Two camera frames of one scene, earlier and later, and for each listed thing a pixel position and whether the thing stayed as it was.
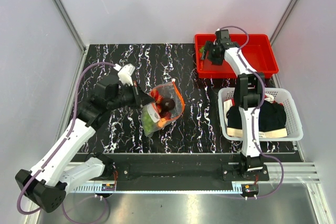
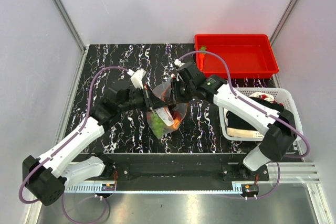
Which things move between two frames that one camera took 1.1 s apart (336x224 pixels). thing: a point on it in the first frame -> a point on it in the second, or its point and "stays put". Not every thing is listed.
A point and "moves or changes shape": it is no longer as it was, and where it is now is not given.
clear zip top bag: x=167 y=107 moves or changes shape
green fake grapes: x=149 y=124 -> x=157 y=125
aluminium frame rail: x=300 y=172 stays put
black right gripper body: x=215 y=59 -> x=181 y=92
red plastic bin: x=259 y=54 stays put
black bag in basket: x=272 y=117 stays put
